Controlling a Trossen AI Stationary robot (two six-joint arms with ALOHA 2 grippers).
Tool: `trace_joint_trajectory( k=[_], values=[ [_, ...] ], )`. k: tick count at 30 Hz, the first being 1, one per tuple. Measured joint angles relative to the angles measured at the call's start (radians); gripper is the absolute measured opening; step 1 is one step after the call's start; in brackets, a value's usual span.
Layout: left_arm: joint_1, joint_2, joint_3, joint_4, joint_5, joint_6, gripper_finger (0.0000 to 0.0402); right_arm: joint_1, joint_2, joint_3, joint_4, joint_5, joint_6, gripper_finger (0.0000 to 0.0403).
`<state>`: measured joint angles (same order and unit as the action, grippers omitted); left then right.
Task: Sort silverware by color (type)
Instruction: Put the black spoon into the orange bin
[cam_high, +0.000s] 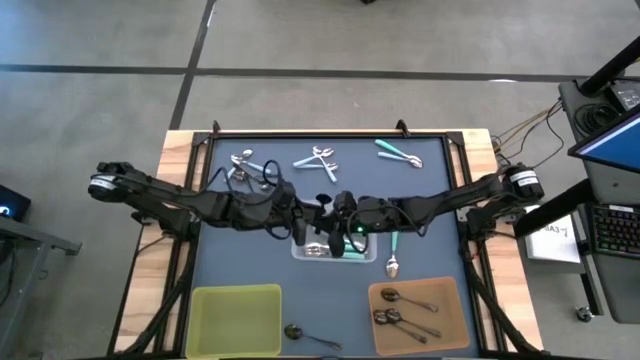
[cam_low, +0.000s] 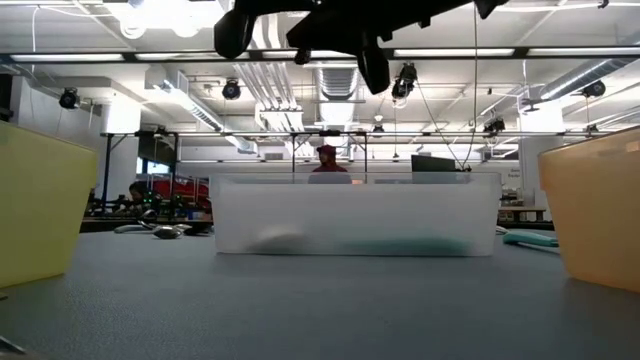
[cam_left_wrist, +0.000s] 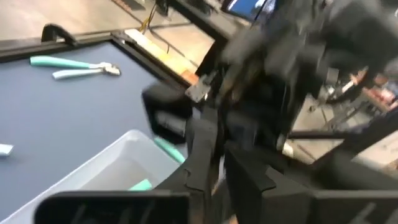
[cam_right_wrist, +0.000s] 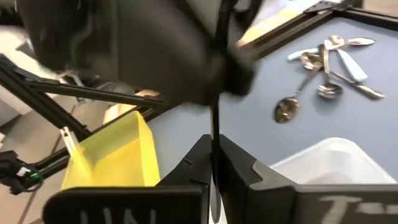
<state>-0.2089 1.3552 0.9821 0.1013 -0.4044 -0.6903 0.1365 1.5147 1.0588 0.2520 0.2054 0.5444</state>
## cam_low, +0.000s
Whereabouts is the hanging black cable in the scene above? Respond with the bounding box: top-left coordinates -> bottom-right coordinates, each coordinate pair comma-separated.
462,4 -> 480,171

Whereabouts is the red storage rack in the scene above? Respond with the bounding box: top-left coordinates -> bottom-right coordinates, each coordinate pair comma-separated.
147,174 -> 211,206

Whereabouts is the clear plastic bin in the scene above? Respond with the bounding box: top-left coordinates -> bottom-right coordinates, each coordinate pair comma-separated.
209,171 -> 503,258

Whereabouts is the black metal spoon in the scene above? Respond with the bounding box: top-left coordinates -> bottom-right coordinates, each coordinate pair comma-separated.
151,224 -> 185,241

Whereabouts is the orange plastic bin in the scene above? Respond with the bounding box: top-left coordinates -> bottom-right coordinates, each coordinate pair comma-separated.
537,126 -> 640,295

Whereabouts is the blue-grey table mat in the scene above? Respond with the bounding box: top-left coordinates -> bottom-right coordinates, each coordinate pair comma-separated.
0,228 -> 640,360

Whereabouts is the person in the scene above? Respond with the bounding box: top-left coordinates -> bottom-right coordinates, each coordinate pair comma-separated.
306,144 -> 354,186
125,180 -> 154,214

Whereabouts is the ceiling light strip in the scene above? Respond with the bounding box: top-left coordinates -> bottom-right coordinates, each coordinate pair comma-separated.
527,46 -> 640,57
8,53 -> 125,63
392,47 -> 516,58

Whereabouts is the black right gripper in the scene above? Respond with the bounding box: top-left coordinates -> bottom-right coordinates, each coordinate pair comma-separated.
213,0 -> 476,96

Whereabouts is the silver ventilation duct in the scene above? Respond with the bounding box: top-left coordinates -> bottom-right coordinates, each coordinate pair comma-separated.
314,66 -> 362,104
537,57 -> 634,101

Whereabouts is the black ceiling camera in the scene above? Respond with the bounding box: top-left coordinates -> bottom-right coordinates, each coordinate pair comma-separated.
58,86 -> 82,111
391,61 -> 419,100
221,78 -> 243,102
581,79 -> 608,99
482,116 -> 507,135

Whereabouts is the wooden workbench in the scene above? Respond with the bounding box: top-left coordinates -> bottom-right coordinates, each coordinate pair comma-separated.
497,205 -> 549,224

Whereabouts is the yellow-green plastic bin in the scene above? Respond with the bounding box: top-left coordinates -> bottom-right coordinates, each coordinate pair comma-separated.
0,121 -> 100,290

